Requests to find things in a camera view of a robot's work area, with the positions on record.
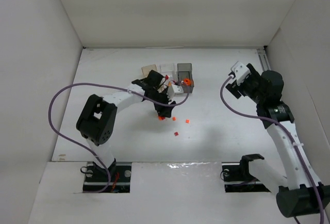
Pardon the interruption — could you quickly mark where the orange round lego piece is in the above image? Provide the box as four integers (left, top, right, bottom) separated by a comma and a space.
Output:
182, 78, 192, 86

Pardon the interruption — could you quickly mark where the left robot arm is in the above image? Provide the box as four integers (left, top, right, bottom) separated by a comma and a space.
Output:
76, 70, 183, 174

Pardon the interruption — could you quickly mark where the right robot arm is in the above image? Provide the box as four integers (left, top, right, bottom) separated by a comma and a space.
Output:
220, 61, 329, 223

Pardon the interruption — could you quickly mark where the clear container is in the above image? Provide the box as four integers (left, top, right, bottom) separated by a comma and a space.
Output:
160, 63, 177, 81

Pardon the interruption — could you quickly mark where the orange translucent container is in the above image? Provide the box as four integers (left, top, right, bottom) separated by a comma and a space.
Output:
141, 64, 158, 77

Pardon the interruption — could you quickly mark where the grey translucent container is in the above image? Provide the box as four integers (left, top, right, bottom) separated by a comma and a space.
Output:
177, 63, 194, 93

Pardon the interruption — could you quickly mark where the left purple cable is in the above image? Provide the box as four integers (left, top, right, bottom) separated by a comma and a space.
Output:
48, 83, 190, 193

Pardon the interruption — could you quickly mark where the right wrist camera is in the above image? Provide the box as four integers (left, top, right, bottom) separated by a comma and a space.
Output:
230, 61, 251, 86

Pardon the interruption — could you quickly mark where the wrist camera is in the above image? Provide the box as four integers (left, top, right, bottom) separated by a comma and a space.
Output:
167, 85, 184, 100
230, 61, 251, 86

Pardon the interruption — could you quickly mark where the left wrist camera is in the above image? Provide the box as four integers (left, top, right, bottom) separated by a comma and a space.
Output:
167, 85, 184, 100

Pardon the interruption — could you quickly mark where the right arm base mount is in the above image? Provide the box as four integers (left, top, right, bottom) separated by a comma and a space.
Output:
220, 154, 270, 193

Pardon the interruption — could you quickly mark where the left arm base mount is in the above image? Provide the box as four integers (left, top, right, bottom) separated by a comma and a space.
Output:
80, 162, 132, 194

